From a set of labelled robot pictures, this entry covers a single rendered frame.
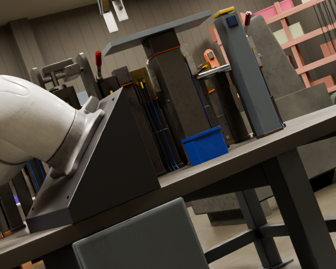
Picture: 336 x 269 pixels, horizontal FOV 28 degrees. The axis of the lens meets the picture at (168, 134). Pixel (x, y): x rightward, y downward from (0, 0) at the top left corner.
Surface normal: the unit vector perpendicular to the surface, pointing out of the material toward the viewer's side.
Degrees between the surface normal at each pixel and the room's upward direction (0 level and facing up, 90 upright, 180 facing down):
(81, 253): 90
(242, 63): 90
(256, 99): 90
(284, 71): 90
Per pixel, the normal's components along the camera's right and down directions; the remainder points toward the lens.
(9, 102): 0.18, -0.17
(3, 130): -0.16, 0.64
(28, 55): 0.43, -0.18
